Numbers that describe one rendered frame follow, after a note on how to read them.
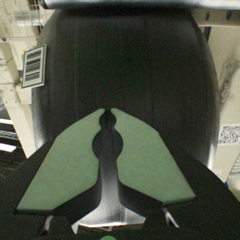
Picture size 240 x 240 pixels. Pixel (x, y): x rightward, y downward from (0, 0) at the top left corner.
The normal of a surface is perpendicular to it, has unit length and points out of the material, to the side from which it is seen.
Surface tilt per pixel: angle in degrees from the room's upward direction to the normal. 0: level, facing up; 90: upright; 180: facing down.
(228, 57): 90
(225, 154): 90
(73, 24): 145
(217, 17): 90
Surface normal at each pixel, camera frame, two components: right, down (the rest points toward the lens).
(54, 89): -0.22, -0.05
